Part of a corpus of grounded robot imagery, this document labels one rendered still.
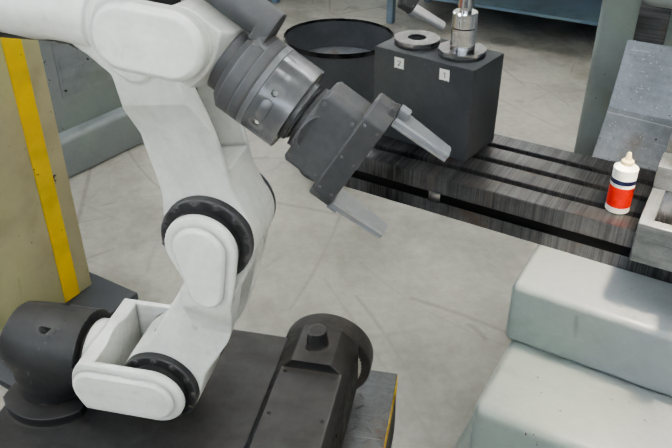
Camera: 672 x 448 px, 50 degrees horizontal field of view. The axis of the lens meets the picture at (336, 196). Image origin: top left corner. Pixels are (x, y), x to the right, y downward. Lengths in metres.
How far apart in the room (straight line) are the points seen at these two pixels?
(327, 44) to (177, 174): 2.37
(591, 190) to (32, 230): 1.72
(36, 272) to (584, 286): 1.79
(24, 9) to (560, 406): 0.93
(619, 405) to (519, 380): 0.15
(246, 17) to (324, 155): 0.14
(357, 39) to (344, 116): 2.71
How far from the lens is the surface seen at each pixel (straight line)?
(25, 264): 2.49
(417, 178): 1.37
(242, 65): 0.66
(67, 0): 0.74
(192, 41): 0.66
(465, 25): 1.36
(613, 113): 1.65
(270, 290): 2.61
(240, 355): 1.54
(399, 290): 2.61
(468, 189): 1.34
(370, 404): 1.66
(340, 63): 2.94
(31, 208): 2.43
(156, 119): 1.01
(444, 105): 1.38
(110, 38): 0.69
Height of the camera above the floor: 1.62
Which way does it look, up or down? 31 degrees down
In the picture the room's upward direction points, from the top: straight up
